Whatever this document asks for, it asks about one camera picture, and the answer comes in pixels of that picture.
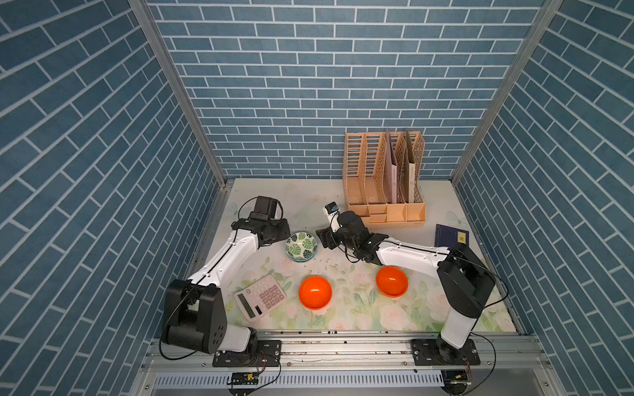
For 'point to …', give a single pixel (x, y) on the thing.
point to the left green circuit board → (245, 378)
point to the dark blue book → (447, 236)
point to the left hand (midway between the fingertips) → (292, 230)
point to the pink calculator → (260, 297)
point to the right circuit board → (455, 380)
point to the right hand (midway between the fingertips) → (325, 228)
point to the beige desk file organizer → (381, 177)
